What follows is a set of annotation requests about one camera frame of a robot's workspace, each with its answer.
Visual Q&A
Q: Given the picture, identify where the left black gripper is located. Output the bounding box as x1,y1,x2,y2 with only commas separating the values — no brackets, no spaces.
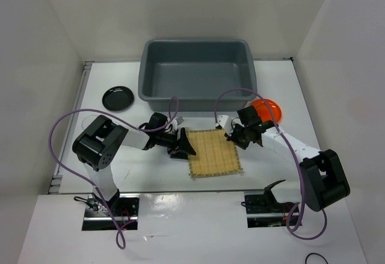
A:
155,128,196,161

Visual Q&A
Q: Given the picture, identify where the orange round plate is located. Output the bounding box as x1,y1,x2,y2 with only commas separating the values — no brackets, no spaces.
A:
251,99,282,123

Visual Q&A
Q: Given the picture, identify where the woven bamboo mat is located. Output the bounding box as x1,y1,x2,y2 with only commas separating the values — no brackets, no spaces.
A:
187,129,243,178

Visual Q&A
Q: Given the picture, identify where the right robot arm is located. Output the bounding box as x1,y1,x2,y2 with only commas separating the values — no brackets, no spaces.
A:
216,106,351,212

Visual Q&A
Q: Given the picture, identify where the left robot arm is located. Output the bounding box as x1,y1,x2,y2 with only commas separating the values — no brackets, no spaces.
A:
72,112,196,216

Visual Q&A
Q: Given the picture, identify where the grey plastic bin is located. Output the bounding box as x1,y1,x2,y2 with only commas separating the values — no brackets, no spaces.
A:
138,39,257,112

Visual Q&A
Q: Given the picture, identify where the black round plate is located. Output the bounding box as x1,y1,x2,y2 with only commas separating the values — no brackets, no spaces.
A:
102,86,135,112

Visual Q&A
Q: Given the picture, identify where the clear glass dish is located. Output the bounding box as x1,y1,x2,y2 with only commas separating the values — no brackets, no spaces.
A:
81,115,97,130

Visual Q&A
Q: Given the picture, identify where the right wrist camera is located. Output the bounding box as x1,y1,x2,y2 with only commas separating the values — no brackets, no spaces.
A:
215,115,233,136

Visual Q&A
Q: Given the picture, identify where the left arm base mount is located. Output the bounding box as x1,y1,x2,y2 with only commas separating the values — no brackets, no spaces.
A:
73,194,141,231

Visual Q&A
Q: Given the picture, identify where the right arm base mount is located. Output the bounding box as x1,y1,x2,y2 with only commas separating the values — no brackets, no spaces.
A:
241,191,294,228

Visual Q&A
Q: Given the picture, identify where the black cable loop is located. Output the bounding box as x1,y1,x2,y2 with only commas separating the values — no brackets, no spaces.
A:
305,253,328,264

